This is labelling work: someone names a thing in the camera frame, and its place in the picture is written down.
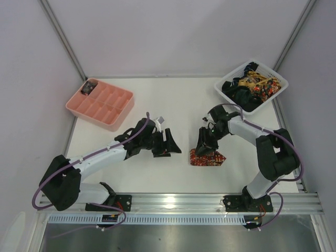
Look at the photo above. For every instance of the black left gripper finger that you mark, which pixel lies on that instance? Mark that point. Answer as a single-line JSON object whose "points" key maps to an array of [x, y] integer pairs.
{"points": [[160, 147], [170, 144]]}

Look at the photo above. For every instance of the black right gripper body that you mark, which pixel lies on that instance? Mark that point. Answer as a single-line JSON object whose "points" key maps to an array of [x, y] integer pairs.
{"points": [[205, 140]]}

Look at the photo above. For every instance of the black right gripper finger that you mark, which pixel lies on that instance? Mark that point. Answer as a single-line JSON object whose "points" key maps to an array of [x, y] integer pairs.
{"points": [[208, 149], [202, 139]]}

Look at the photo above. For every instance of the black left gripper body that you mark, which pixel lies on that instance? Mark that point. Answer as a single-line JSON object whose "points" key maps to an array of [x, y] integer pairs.
{"points": [[163, 144]]}

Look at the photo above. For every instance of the red multicolour patterned tie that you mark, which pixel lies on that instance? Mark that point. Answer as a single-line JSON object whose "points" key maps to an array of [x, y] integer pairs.
{"points": [[213, 159]]}

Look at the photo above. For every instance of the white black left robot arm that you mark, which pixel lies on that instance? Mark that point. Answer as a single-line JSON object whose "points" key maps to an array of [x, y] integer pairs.
{"points": [[63, 183]]}

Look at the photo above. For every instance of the pink compartment tray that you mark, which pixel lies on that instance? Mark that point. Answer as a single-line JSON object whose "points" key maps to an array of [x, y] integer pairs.
{"points": [[106, 107]]}

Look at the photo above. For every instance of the red floral tie in basket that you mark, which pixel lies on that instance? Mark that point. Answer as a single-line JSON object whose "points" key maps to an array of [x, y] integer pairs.
{"points": [[266, 89]]}

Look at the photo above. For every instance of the yellow patterned tie in basket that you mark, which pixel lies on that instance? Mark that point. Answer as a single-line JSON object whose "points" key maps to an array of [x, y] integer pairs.
{"points": [[251, 79]]}

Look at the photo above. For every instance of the rolled dark tie in tray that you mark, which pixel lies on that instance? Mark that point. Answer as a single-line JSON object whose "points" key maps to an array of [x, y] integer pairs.
{"points": [[88, 87]]}

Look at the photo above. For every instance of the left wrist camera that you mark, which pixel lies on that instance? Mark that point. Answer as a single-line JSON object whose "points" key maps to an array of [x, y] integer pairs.
{"points": [[160, 120]]}

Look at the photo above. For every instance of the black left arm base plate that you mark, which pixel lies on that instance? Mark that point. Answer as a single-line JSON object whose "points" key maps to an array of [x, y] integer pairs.
{"points": [[120, 201]]}

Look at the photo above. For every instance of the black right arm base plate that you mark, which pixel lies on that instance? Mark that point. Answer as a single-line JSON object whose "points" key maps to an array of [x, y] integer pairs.
{"points": [[244, 203]]}

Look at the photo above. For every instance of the aluminium front rail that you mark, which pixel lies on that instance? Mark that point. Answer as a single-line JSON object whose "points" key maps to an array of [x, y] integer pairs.
{"points": [[211, 203]]}

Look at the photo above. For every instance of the white slotted cable duct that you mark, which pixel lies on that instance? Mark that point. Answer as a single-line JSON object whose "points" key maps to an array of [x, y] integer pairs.
{"points": [[142, 219]]}

